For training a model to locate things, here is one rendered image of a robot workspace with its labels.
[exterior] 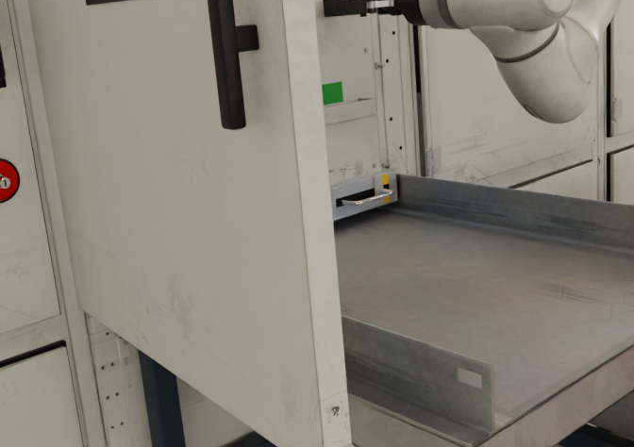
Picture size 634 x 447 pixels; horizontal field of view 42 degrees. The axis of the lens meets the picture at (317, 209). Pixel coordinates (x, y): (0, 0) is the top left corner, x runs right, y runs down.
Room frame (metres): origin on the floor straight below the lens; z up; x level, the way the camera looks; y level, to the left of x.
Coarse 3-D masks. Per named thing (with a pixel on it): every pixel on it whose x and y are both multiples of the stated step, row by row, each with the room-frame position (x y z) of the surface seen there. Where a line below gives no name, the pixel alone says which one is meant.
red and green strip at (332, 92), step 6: (324, 84) 1.43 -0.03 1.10; (330, 84) 1.44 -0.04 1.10; (336, 84) 1.45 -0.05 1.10; (324, 90) 1.43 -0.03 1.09; (330, 90) 1.44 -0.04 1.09; (336, 90) 1.45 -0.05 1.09; (324, 96) 1.43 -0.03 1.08; (330, 96) 1.44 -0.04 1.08; (336, 96) 1.45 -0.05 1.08; (342, 96) 1.46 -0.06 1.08; (324, 102) 1.43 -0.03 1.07; (330, 102) 1.44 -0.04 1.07; (336, 102) 1.45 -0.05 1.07
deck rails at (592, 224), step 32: (416, 192) 1.50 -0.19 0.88; (448, 192) 1.44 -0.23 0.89; (480, 192) 1.38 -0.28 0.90; (512, 192) 1.33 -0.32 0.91; (480, 224) 1.36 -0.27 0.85; (512, 224) 1.33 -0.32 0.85; (544, 224) 1.29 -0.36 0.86; (576, 224) 1.24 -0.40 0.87; (608, 224) 1.20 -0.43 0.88; (352, 320) 0.83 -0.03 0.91; (352, 352) 0.83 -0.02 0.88; (384, 352) 0.79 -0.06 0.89; (416, 352) 0.76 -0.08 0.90; (448, 352) 0.73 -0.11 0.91; (384, 384) 0.79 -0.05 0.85; (416, 384) 0.76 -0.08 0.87; (448, 384) 0.73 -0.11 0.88; (448, 416) 0.72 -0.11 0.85; (480, 416) 0.70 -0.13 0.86; (512, 416) 0.71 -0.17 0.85
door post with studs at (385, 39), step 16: (384, 16) 1.59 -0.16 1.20; (384, 32) 1.59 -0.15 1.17; (384, 48) 1.59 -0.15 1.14; (384, 64) 1.56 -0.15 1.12; (384, 80) 1.58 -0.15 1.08; (384, 96) 1.58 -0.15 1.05; (400, 96) 1.61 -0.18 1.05; (384, 112) 1.58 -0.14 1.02; (400, 112) 1.61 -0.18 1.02; (384, 128) 1.58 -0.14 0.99; (400, 128) 1.61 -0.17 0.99; (384, 144) 1.58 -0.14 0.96; (400, 144) 1.60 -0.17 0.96; (384, 160) 1.58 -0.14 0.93; (400, 160) 1.60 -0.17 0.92
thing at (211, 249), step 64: (64, 0) 1.04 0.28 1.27; (128, 0) 0.88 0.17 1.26; (192, 0) 0.76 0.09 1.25; (256, 0) 0.68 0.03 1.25; (64, 64) 1.07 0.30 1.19; (128, 64) 0.90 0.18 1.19; (192, 64) 0.78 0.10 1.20; (256, 64) 0.68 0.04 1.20; (64, 128) 1.10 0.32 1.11; (128, 128) 0.92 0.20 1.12; (192, 128) 0.79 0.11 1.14; (256, 128) 0.69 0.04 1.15; (320, 128) 0.66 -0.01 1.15; (64, 192) 1.14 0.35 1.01; (128, 192) 0.94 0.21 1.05; (192, 192) 0.80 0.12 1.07; (256, 192) 0.70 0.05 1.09; (320, 192) 0.66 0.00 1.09; (128, 256) 0.97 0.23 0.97; (192, 256) 0.82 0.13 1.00; (256, 256) 0.71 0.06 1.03; (320, 256) 0.65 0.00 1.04; (128, 320) 0.99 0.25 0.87; (192, 320) 0.83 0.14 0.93; (256, 320) 0.72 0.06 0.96; (320, 320) 0.65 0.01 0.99; (192, 384) 0.85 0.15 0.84; (256, 384) 0.73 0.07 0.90; (320, 384) 0.65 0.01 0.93
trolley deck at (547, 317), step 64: (384, 256) 1.25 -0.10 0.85; (448, 256) 1.22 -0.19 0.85; (512, 256) 1.19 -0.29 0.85; (576, 256) 1.17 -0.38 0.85; (384, 320) 0.99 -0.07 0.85; (448, 320) 0.97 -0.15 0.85; (512, 320) 0.95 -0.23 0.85; (576, 320) 0.93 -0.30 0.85; (512, 384) 0.78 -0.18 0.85; (576, 384) 0.78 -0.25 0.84
